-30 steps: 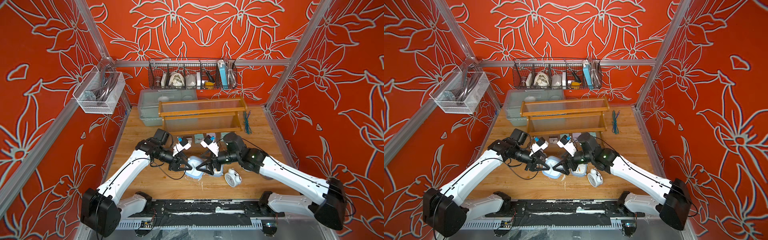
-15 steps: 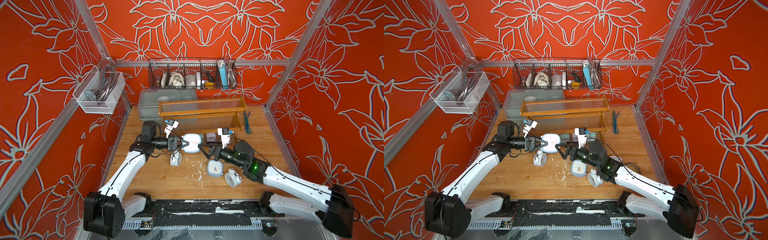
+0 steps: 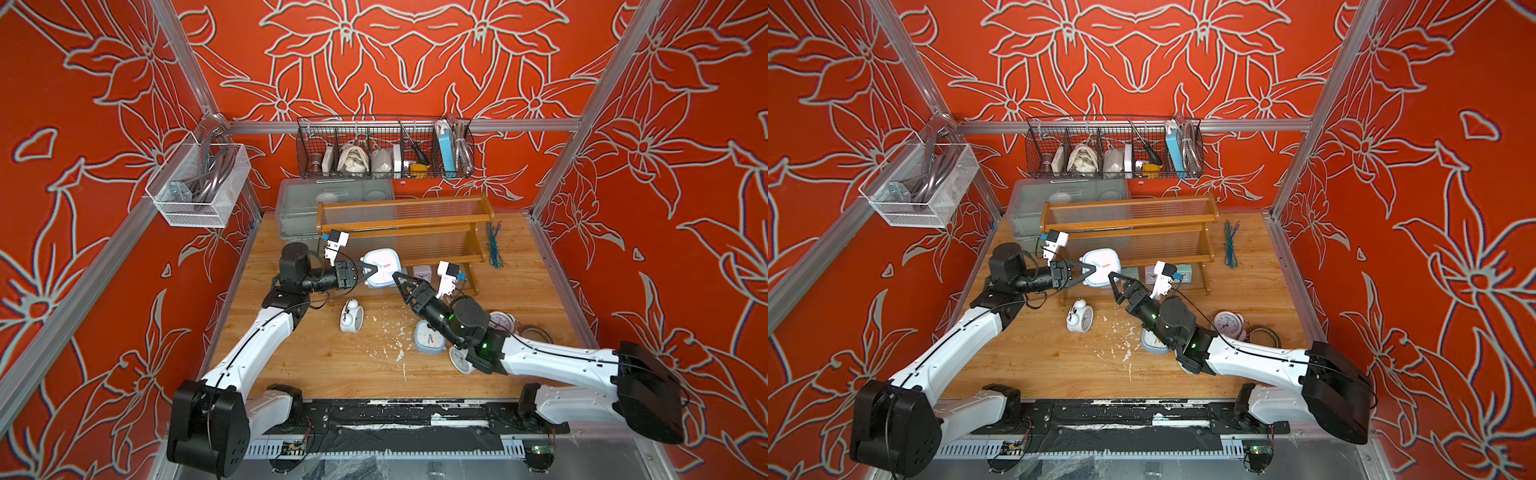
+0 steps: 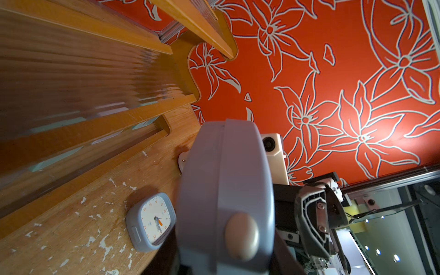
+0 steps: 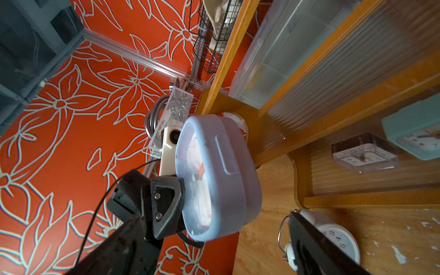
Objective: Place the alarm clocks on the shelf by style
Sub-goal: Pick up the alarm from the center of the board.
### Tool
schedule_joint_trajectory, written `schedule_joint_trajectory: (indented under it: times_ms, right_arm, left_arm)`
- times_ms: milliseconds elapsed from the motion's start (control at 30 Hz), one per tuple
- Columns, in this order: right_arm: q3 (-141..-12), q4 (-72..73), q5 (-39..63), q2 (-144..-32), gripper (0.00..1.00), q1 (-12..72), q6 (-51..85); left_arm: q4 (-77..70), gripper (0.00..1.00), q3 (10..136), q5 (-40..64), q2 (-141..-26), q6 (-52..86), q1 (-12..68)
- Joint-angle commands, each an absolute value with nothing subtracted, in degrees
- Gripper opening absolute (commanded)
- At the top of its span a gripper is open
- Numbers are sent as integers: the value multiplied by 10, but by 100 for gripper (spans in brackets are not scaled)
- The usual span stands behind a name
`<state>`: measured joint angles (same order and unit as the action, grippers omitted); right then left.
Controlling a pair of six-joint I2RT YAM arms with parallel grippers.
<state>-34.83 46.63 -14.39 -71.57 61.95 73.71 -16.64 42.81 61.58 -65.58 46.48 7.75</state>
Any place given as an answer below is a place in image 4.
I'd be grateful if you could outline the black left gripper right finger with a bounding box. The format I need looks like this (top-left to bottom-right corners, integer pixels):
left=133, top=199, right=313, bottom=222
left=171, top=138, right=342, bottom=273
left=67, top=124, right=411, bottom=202
left=269, top=233, right=306, bottom=275

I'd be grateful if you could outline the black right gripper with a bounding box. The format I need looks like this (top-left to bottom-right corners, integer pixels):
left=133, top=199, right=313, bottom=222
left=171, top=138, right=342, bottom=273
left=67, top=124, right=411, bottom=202
left=273, top=172, right=351, bottom=275

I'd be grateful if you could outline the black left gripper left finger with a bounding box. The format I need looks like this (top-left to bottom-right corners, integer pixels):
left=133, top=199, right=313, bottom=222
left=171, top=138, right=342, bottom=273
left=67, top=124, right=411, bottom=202
left=142, top=230, right=181, bottom=275

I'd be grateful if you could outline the blue rounded square clock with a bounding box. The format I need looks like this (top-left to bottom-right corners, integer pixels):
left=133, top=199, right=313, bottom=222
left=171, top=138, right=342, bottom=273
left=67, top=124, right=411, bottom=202
left=176, top=120, right=275, bottom=275

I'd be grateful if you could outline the wooden two-tier shelf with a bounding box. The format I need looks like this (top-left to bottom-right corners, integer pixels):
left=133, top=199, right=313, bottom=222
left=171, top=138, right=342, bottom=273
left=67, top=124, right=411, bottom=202
left=0, top=0, right=238, bottom=239

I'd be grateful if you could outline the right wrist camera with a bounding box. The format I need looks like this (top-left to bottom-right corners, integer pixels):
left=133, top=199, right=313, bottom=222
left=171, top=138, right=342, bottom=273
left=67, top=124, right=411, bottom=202
left=261, top=134, right=289, bottom=185

